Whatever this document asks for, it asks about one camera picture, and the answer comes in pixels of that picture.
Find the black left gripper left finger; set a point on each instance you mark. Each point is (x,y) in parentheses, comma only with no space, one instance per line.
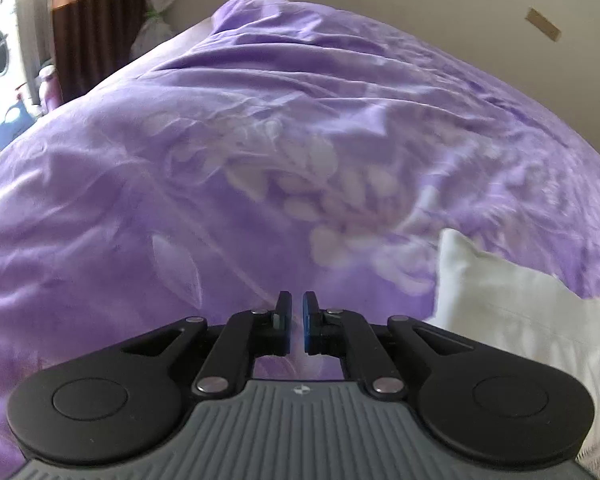
(126,399)

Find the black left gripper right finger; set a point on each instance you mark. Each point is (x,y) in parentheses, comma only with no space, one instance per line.
(483,403)

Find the white Nevada t-shirt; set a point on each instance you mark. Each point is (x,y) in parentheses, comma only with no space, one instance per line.
(527,312)

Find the purple floral bed cover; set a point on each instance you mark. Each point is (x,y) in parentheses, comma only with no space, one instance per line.
(279,145)

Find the white washing machine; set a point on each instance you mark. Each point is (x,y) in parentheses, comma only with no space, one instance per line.
(25,48)

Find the brown patterned curtain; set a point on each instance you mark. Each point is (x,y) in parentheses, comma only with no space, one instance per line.
(92,39)

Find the tan wall switch plate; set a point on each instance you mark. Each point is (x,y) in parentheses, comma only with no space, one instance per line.
(543,24)

